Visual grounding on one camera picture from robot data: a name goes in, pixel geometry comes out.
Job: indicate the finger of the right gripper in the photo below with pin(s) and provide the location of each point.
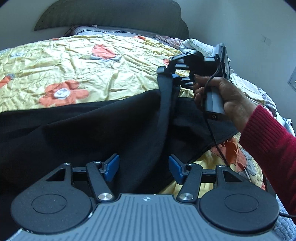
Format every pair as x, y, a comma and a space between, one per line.
184, 82
178, 62

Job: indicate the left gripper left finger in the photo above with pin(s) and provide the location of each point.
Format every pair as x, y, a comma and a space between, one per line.
99, 175

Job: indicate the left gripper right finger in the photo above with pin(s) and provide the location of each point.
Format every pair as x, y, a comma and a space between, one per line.
189, 176

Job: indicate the black pants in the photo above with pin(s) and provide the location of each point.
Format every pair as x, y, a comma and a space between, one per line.
144, 130

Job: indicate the red sweater right forearm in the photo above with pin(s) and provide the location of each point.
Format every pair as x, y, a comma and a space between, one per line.
273, 148

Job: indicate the grey padded headboard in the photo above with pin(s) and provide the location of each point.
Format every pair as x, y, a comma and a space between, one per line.
161, 17

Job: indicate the grey quilted mattress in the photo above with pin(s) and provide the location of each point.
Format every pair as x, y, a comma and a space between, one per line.
100, 30

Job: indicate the yellow floral bedspread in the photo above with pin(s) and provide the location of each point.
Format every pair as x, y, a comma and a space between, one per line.
75, 70

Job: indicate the white wall socket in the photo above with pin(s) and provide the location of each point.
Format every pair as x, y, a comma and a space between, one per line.
292, 80

